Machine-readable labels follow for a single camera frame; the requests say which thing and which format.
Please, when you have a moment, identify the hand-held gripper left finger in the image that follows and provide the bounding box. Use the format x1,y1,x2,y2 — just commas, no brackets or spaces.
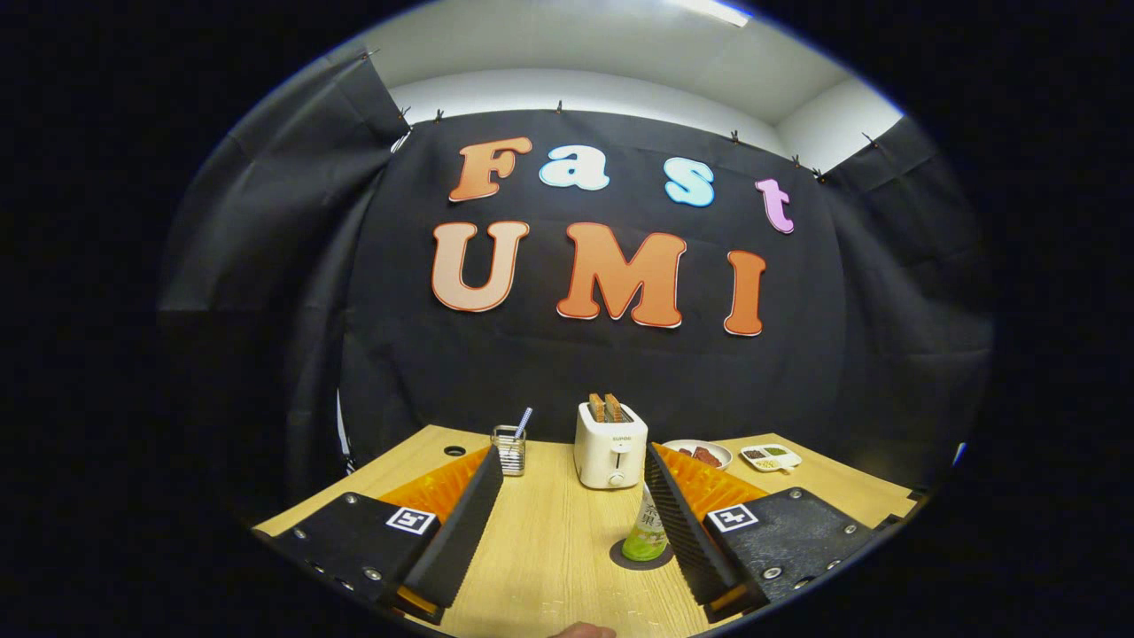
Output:
252,443,506,627

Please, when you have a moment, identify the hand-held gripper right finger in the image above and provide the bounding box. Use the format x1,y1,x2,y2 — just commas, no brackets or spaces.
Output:
643,441,887,621

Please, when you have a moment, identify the white labelled juice bottle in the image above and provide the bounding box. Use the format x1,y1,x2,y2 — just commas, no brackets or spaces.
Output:
622,483,670,562

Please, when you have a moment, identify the dark brown round coaster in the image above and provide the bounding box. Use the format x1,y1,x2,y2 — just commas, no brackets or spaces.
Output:
609,538,676,571

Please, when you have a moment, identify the wooden table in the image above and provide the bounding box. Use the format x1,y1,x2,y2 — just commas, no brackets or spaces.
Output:
252,425,918,638

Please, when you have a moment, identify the white oval plate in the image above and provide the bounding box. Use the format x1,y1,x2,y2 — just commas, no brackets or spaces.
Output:
663,440,734,471

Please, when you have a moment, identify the white toaster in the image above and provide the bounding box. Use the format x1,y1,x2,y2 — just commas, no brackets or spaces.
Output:
573,401,649,490

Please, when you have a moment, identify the white divided condiment dish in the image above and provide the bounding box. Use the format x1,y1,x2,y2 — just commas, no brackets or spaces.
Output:
740,444,803,472

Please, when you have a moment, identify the ceiling light panel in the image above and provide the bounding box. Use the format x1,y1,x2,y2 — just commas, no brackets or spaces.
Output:
664,0,754,27

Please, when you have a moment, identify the wire mesh holder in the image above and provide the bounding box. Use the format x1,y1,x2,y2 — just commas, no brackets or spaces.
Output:
492,425,527,478

